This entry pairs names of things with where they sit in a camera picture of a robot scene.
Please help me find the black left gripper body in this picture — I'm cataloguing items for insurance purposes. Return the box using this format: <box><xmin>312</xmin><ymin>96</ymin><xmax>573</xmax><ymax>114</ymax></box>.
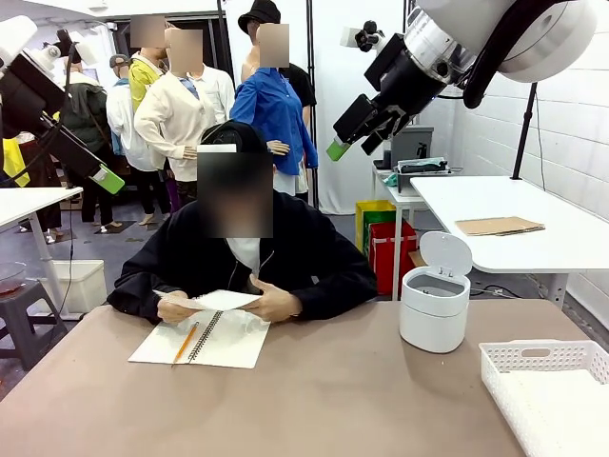
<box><xmin>0</xmin><ymin>51</ymin><xmax>67</xmax><ymax>142</ymax></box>

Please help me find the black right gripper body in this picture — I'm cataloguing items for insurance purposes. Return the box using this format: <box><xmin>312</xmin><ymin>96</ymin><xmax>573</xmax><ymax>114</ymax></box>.
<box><xmin>364</xmin><ymin>33</ymin><xmax>452</xmax><ymax>124</ymax></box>

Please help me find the torn white paper sheet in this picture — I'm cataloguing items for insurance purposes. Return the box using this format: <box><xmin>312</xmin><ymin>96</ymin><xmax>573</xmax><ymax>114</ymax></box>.
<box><xmin>151</xmin><ymin>288</ymin><xmax>264</xmax><ymax>313</ymax></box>

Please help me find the white spiral notebook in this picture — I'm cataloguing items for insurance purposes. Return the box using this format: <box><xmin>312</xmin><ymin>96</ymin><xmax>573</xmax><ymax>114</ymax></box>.
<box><xmin>128</xmin><ymin>308</ymin><xmax>272</xmax><ymax>370</ymax></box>

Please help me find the person's left forearm black sleeve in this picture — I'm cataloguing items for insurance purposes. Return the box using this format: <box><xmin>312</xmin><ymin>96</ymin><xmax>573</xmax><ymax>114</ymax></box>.
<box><xmin>284</xmin><ymin>279</ymin><xmax>380</xmax><ymax>324</ymax></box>

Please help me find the person's right forearm black sleeve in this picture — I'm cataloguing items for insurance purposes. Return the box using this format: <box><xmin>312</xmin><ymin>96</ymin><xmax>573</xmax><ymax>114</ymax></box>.
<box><xmin>107</xmin><ymin>279</ymin><xmax>168</xmax><ymax>326</ymax></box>

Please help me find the person's right hand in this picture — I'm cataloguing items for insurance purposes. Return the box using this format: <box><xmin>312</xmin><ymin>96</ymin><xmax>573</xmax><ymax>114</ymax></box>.
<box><xmin>156</xmin><ymin>289</ymin><xmax>199</xmax><ymax>327</ymax></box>

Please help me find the person's left hand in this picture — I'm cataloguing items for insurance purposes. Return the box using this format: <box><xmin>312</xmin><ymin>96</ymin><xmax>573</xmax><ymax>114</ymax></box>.
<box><xmin>247</xmin><ymin>274</ymin><xmax>304</xmax><ymax>326</ymax></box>

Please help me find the grey box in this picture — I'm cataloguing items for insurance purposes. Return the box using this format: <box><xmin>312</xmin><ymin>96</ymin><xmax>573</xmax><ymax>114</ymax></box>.
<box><xmin>389</xmin><ymin>125</ymin><xmax>436</xmax><ymax>169</ymax></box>

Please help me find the dark green jacket mannequin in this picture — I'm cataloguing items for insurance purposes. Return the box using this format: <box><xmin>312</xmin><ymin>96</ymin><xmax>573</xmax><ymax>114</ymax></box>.
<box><xmin>57</xmin><ymin>70</ymin><xmax>118</xmax><ymax>230</ymax></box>

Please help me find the white shirt capped mannequin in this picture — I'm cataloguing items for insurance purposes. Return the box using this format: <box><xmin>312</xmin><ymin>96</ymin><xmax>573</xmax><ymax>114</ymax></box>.
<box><xmin>105</xmin><ymin>53</ymin><xmax>154</xmax><ymax>173</ymax></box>

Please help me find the yellow garment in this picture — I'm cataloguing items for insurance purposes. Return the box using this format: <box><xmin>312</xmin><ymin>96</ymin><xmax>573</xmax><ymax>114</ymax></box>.
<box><xmin>1</xmin><ymin>137</ymin><xmax>31</xmax><ymax>189</ymax></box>

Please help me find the white table with leg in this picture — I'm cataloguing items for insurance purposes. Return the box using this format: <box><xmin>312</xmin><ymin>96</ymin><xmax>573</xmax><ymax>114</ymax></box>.
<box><xmin>0</xmin><ymin>186</ymin><xmax>85</xmax><ymax>318</ymax></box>

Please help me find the black t-shirt mannequin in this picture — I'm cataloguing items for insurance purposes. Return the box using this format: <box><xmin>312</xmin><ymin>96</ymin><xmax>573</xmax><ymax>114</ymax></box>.
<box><xmin>240</xmin><ymin>41</ymin><xmax>319</xmax><ymax>134</ymax></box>

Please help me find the small white side table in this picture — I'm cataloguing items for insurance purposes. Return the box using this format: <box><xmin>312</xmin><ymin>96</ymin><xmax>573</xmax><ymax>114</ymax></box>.
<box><xmin>372</xmin><ymin>164</ymin><xmax>429</xmax><ymax>302</ymax></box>

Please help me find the yellow green bag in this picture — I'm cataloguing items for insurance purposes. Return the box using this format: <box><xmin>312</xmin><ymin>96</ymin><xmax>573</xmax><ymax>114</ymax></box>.
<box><xmin>355</xmin><ymin>199</ymin><xmax>398</xmax><ymax>268</ymax></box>

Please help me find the blue shirt mannequin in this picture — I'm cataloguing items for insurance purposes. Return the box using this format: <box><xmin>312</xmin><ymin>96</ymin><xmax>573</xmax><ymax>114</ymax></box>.
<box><xmin>229</xmin><ymin>23</ymin><xmax>319</xmax><ymax>196</ymax></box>

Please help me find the yellow jacket mannequin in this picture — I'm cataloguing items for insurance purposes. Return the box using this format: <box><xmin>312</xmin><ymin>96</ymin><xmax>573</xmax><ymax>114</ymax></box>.
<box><xmin>127</xmin><ymin>13</ymin><xmax>168</xmax><ymax>113</ymax></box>

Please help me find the white cardigan mannequin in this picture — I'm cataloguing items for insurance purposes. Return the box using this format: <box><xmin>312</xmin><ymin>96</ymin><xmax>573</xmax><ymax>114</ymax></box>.
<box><xmin>133</xmin><ymin>28</ymin><xmax>237</xmax><ymax>183</ymax></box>

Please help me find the black baseball cap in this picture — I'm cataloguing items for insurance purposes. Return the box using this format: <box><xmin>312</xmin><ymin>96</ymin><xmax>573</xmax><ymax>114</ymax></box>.
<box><xmin>199</xmin><ymin>119</ymin><xmax>270</xmax><ymax>155</ymax></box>

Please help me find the red bag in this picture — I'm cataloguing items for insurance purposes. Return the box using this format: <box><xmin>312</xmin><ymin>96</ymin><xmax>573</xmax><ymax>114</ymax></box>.
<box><xmin>368</xmin><ymin>219</ymin><xmax>421</xmax><ymax>296</ymax></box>

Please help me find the white floor bin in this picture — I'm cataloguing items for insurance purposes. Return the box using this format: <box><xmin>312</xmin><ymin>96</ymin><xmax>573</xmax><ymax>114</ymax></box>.
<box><xmin>40</xmin><ymin>259</ymin><xmax>108</xmax><ymax>316</ymax></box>

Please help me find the black light stand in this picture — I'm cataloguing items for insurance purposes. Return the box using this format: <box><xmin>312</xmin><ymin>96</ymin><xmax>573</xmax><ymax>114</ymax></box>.
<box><xmin>510</xmin><ymin>81</ymin><xmax>540</xmax><ymax>181</ymax></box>

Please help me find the large white table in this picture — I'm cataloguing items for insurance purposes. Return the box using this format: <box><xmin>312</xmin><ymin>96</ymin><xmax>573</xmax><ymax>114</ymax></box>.
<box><xmin>409</xmin><ymin>174</ymin><xmax>609</xmax><ymax>310</ymax></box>

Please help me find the person in black jacket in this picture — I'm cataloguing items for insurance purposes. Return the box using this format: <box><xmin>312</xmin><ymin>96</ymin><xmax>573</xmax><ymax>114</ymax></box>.
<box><xmin>107</xmin><ymin>119</ymin><xmax>380</xmax><ymax>326</ymax></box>

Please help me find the glass bowl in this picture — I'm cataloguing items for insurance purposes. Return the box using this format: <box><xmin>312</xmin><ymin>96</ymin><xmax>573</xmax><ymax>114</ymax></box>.
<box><xmin>0</xmin><ymin>261</ymin><xmax>28</xmax><ymax>297</ymax></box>

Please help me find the black bucket hat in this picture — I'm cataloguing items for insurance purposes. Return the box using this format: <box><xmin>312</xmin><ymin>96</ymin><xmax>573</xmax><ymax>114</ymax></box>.
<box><xmin>237</xmin><ymin>0</ymin><xmax>283</xmax><ymax>36</ymax></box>

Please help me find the brown cardboard piece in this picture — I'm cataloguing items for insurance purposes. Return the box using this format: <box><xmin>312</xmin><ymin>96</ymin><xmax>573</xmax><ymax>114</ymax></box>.
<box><xmin>455</xmin><ymin>216</ymin><xmax>547</xmax><ymax>238</ymax></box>

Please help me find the grey plastic stool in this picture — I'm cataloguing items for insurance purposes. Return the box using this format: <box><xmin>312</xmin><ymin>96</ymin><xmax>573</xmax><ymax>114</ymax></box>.
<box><xmin>0</xmin><ymin>280</ymin><xmax>69</xmax><ymax>373</ymax></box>

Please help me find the white lidded trash bin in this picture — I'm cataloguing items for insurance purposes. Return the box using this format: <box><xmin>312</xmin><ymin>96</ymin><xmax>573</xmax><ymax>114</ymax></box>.
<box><xmin>398</xmin><ymin>230</ymin><xmax>474</xmax><ymax>354</ymax></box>

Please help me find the yellow pencil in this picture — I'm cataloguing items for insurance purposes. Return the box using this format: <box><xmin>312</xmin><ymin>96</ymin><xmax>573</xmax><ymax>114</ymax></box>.
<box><xmin>170</xmin><ymin>321</ymin><xmax>202</xmax><ymax>368</ymax></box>

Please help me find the white perforated plastic basket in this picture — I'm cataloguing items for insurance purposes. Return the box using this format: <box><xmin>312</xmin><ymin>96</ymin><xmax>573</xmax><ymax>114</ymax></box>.
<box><xmin>478</xmin><ymin>338</ymin><xmax>609</xmax><ymax>457</ymax></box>

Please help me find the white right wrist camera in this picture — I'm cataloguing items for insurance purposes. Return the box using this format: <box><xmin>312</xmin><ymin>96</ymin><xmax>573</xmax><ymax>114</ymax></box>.
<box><xmin>339</xmin><ymin>20</ymin><xmax>386</xmax><ymax>53</ymax></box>

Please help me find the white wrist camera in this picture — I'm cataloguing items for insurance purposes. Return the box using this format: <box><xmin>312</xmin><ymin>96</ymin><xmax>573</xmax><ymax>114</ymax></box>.
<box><xmin>339</xmin><ymin>20</ymin><xmax>386</xmax><ymax>53</ymax></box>
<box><xmin>45</xmin><ymin>29</ymin><xmax>98</xmax><ymax>67</ymax></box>

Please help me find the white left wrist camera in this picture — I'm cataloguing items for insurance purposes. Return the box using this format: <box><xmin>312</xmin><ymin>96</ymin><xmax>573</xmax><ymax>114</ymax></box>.
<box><xmin>45</xmin><ymin>29</ymin><xmax>98</xmax><ymax>67</ymax></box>

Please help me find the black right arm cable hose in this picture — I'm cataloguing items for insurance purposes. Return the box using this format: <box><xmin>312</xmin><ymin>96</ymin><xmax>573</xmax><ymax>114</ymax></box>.
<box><xmin>462</xmin><ymin>0</ymin><xmax>563</xmax><ymax>110</ymax></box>

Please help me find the thin black hanging cable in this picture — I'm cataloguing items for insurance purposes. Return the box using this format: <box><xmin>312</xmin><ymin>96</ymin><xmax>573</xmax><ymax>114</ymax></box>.
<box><xmin>60</xmin><ymin>41</ymin><xmax>81</xmax><ymax>315</ymax></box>

